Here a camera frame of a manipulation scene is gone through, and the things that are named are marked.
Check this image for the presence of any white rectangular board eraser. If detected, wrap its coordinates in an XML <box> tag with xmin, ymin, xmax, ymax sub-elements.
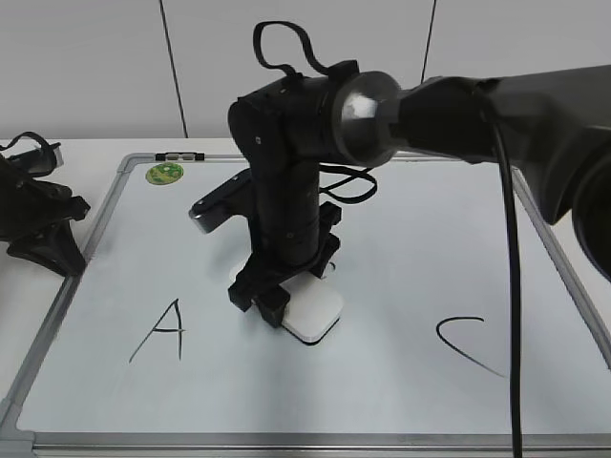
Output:
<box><xmin>245</xmin><ymin>272</ymin><xmax>344</xmax><ymax>345</ymax></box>

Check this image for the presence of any green round magnet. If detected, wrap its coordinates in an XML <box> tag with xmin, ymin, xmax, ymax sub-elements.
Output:
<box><xmin>145</xmin><ymin>162</ymin><xmax>184</xmax><ymax>186</ymax></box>

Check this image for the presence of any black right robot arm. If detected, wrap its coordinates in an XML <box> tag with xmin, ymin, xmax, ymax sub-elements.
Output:
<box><xmin>228</xmin><ymin>61</ymin><xmax>610</xmax><ymax>323</ymax></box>

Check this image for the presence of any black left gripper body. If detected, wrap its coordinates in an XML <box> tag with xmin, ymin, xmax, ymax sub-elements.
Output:
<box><xmin>1</xmin><ymin>156</ymin><xmax>52</xmax><ymax>241</ymax></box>

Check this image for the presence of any black looped wrist cable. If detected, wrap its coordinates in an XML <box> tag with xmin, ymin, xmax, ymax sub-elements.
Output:
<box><xmin>252</xmin><ymin>20</ymin><xmax>378</xmax><ymax>205</ymax></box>

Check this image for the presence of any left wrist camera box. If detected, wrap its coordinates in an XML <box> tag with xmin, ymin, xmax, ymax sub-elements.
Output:
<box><xmin>8</xmin><ymin>142</ymin><xmax>63</xmax><ymax>177</ymax></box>

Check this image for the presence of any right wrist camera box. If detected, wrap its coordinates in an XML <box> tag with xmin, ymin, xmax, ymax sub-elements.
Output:
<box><xmin>188</xmin><ymin>169</ymin><xmax>254</xmax><ymax>234</ymax></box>

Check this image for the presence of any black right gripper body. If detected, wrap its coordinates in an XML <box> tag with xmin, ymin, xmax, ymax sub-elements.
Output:
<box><xmin>238</xmin><ymin>160</ymin><xmax>341</xmax><ymax>286</ymax></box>

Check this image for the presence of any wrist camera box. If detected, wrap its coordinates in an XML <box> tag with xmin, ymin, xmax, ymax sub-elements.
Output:
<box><xmin>188</xmin><ymin>169</ymin><xmax>254</xmax><ymax>234</ymax></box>
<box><xmin>8</xmin><ymin>142</ymin><xmax>63</xmax><ymax>177</ymax></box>

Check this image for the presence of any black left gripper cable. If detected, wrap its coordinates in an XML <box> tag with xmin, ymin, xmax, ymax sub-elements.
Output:
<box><xmin>0</xmin><ymin>132</ymin><xmax>53</xmax><ymax>158</ymax></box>

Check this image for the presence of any white aluminium-framed whiteboard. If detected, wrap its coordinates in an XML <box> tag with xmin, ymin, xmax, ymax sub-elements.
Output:
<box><xmin>0</xmin><ymin>151</ymin><xmax>611</xmax><ymax>458</ymax></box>

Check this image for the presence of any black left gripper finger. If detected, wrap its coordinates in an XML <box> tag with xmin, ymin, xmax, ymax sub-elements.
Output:
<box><xmin>28</xmin><ymin>180</ymin><xmax>91</xmax><ymax>223</ymax></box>
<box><xmin>7</xmin><ymin>223</ymin><xmax>86</xmax><ymax>277</ymax></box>

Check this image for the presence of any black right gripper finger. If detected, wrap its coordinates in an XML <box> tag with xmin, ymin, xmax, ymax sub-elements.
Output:
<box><xmin>256</xmin><ymin>285</ymin><xmax>290</xmax><ymax>328</ymax></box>
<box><xmin>228</xmin><ymin>271</ymin><xmax>278</xmax><ymax>312</ymax></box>

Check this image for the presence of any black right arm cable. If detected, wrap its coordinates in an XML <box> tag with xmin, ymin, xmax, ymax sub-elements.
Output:
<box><xmin>481</xmin><ymin>80</ymin><xmax>522</xmax><ymax>458</ymax></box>

